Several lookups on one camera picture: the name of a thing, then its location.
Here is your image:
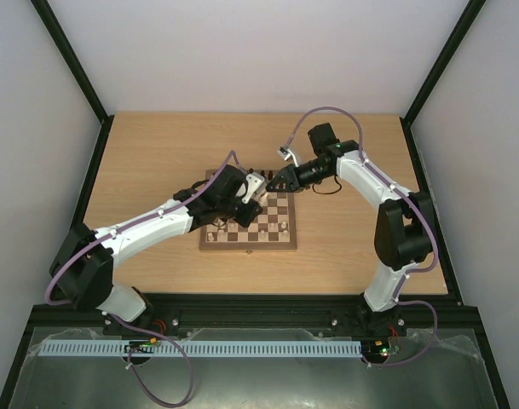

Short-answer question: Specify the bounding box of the wooden chess board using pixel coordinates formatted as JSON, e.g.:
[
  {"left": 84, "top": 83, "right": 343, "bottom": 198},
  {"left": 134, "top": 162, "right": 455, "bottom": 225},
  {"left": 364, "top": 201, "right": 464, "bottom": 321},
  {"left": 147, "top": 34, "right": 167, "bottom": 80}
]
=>
[{"left": 199, "top": 192, "right": 297, "bottom": 253}]

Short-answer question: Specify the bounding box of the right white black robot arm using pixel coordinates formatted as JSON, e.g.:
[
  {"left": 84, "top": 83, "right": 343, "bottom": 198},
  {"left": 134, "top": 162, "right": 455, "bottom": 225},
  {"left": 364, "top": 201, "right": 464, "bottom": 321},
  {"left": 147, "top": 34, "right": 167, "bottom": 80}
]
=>
[{"left": 266, "top": 123, "right": 439, "bottom": 334}]

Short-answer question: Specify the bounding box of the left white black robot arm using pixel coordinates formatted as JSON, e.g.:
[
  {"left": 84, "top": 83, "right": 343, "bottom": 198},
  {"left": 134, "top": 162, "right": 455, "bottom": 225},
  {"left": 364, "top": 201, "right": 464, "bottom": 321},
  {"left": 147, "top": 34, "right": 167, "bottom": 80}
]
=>
[{"left": 46, "top": 165, "right": 266, "bottom": 322}]

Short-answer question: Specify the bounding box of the row of dark pieces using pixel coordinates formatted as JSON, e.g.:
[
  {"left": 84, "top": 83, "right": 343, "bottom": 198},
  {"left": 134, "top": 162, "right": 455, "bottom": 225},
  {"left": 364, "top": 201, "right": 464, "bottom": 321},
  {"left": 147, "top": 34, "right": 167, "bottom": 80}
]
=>
[{"left": 248, "top": 168, "right": 274, "bottom": 181}]

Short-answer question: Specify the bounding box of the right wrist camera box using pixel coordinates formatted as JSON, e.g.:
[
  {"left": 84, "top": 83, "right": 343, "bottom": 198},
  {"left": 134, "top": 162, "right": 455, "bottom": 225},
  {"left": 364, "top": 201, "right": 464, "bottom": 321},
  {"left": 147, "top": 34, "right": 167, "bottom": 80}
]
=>
[{"left": 277, "top": 146, "right": 302, "bottom": 167}]

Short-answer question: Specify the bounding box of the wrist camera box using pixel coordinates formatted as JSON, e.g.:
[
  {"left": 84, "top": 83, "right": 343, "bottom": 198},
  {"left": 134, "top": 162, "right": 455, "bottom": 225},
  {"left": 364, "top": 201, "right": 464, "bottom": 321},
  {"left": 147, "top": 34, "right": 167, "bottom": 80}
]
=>
[
  {"left": 277, "top": 146, "right": 302, "bottom": 167},
  {"left": 241, "top": 172, "right": 265, "bottom": 204}
]

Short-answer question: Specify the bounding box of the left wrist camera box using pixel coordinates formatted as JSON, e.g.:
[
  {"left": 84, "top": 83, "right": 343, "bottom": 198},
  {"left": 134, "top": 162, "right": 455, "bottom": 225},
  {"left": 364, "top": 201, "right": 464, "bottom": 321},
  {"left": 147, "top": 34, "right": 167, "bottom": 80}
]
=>
[{"left": 241, "top": 172, "right": 265, "bottom": 204}]

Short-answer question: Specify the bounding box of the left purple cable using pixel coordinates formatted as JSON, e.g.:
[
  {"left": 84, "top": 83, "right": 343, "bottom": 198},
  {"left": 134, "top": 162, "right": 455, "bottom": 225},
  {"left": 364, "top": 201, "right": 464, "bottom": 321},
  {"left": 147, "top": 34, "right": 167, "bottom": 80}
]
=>
[{"left": 44, "top": 151, "right": 195, "bottom": 404}]

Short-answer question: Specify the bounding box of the light blue cable duct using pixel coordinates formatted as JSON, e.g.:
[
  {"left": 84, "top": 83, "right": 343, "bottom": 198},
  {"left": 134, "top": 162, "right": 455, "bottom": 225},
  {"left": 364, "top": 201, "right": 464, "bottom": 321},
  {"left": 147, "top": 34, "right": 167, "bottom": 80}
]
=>
[{"left": 38, "top": 340, "right": 362, "bottom": 359}]

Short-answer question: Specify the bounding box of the black aluminium frame rail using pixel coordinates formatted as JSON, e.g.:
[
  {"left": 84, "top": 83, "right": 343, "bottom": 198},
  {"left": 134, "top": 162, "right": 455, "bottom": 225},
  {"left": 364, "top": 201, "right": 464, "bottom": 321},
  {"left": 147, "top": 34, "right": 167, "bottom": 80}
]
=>
[{"left": 28, "top": 291, "right": 482, "bottom": 342}]

